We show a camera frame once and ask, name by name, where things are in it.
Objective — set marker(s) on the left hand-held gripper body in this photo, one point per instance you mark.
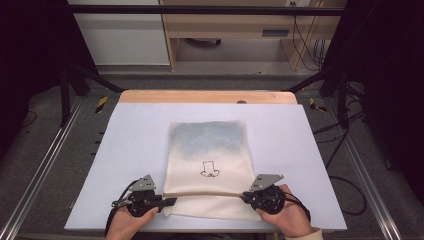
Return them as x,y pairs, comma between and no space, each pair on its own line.
141,201

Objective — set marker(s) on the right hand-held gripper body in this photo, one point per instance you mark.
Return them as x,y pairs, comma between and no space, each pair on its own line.
270,200

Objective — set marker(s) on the white mesh zipper bag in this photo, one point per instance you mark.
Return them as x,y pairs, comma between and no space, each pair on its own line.
206,150

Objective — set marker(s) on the person's right hand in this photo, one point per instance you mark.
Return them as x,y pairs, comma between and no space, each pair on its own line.
293,216

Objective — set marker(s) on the person's left hand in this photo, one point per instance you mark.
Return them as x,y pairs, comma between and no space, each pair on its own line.
125,225

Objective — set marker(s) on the white table mat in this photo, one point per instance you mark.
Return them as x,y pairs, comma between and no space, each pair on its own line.
140,133

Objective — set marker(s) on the wooden table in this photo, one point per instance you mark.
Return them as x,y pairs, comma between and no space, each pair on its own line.
200,96

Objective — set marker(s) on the black metal stand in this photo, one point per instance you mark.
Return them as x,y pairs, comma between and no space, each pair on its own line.
342,100
65,96

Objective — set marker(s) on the white cabinet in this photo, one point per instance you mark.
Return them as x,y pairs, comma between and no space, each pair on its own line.
123,40

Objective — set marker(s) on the light wooden desk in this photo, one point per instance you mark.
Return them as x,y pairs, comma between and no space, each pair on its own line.
226,23

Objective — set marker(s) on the black curtain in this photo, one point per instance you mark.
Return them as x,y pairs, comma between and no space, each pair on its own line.
30,50
390,66

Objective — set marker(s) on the aluminium rail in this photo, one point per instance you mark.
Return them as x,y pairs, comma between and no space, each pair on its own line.
43,160
363,173

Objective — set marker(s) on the black horizontal frame bar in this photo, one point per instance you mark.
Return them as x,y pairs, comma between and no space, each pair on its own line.
200,10

